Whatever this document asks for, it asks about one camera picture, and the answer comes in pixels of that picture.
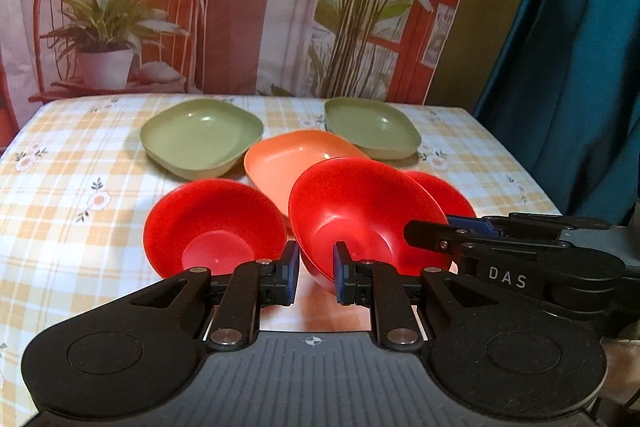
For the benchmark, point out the red bowl on table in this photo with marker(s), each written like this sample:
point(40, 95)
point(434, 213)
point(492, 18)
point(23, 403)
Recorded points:
point(217, 224)

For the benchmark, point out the teal curtain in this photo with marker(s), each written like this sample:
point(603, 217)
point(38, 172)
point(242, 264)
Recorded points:
point(563, 99)

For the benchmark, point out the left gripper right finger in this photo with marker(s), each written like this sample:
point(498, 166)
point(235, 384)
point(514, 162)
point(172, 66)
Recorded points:
point(490, 351)

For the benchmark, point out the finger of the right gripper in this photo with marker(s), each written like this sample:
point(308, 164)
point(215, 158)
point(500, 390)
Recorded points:
point(522, 224)
point(433, 236)

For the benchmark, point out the green square plate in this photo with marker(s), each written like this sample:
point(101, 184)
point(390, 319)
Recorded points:
point(200, 139)
point(378, 129)

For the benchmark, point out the green square plate right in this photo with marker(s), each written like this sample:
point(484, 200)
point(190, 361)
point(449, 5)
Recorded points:
point(378, 129)

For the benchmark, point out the red bowl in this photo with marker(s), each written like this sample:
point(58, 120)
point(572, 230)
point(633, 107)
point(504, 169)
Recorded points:
point(452, 202)
point(366, 205)
point(217, 224)

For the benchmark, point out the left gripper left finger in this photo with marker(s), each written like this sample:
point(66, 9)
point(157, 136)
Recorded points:
point(152, 354)

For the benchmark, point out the printed room backdrop cloth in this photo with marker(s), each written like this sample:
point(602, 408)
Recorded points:
point(250, 6)

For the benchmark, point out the green square plate left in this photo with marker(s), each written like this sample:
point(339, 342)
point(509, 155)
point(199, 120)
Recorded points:
point(200, 139)

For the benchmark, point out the orange square plate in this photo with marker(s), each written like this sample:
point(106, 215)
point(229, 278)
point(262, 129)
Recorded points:
point(274, 164)

